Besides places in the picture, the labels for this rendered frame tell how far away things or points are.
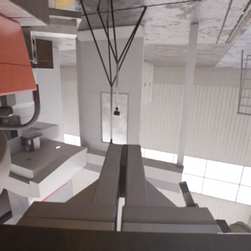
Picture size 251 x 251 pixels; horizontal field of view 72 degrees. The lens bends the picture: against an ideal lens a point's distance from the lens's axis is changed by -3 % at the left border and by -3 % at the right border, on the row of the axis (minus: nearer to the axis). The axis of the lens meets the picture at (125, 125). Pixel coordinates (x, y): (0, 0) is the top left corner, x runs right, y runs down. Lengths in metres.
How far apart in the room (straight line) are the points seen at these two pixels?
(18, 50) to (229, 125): 13.58
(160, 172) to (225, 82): 10.73
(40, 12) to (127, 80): 2.84
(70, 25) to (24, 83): 1.26
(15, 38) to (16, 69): 0.05
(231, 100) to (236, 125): 1.73
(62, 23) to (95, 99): 2.13
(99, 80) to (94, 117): 0.73
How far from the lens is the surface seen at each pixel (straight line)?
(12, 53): 0.36
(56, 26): 1.60
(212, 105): 13.41
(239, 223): 0.84
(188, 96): 3.00
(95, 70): 3.48
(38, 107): 0.42
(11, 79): 0.34
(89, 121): 3.68
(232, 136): 13.97
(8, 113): 0.39
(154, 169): 3.24
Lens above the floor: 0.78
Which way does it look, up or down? 15 degrees up
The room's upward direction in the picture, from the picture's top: 179 degrees counter-clockwise
